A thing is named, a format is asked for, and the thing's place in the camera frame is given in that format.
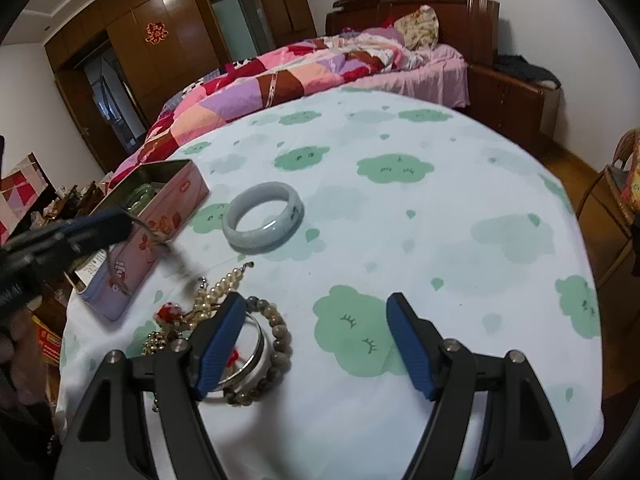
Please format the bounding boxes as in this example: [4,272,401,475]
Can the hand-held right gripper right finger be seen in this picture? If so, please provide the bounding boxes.
[385,291,576,480]

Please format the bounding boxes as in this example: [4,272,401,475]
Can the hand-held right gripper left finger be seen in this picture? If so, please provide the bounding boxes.
[52,291,248,480]

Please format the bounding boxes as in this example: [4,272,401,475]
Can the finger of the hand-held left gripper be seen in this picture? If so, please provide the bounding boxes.
[10,208,132,256]
[30,227,134,273]

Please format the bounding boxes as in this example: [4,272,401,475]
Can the silver bangle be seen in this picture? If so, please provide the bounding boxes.
[222,312,267,396]

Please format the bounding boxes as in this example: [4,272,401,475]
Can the gold bead bracelets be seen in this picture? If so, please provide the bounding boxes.
[190,261,256,323]

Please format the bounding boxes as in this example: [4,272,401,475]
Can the grey-brown bead bracelet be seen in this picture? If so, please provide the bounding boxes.
[220,296,296,403]

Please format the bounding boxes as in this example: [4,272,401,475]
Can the red bead bracelet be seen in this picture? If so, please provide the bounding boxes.
[155,301,183,328]

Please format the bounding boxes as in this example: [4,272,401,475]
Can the gold bead chain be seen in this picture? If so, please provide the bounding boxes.
[144,327,178,358]

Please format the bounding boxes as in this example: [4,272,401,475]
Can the thin chain necklace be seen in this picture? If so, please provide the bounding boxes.
[107,217,208,296]

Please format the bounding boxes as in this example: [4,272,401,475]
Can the pink floral tin box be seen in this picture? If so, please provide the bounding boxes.
[74,159,211,322]

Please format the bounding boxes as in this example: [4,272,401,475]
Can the person's left hand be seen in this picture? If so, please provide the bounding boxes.
[0,312,53,406]

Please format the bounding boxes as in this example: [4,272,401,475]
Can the cluttered wooden cabinet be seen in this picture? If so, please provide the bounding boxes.
[30,180,116,326]

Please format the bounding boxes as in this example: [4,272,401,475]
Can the green bangle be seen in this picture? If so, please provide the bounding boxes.
[117,183,161,211]

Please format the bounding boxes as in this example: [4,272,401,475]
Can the red box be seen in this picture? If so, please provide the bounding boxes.
[32,317,63,366]

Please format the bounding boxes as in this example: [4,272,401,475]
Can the geometric patterned box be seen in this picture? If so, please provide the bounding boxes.
[0,152,48,241]

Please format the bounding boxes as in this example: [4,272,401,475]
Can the pale jade bangle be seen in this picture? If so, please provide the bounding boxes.
[221,181,305,253]

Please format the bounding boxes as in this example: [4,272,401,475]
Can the wooden wardrobe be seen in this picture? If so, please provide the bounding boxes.
[44,0,318,176]

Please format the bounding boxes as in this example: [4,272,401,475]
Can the patchwork quilt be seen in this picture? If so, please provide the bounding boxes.
[107,30,426,196]

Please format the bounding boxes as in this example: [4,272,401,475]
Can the wooden chair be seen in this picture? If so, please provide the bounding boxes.
[577,129,640,286]

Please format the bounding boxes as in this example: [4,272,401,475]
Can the wooden nightstand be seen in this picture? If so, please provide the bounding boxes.
[467,62,562,136]

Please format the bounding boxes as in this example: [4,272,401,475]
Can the bed with patchwork quilt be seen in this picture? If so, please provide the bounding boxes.
[345,42,471,108]

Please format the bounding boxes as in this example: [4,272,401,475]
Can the colourful patterned cushion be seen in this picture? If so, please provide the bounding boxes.
[617,132,640,221]

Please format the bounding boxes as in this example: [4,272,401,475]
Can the dark clothes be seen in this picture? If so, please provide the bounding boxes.
[495,54,560,88]

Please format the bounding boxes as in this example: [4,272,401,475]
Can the floral pillow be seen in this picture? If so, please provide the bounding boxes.
[393,5,441,51]

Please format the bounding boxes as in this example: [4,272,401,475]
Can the wooden bed headboard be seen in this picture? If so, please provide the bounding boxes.
[325,0,501,68]

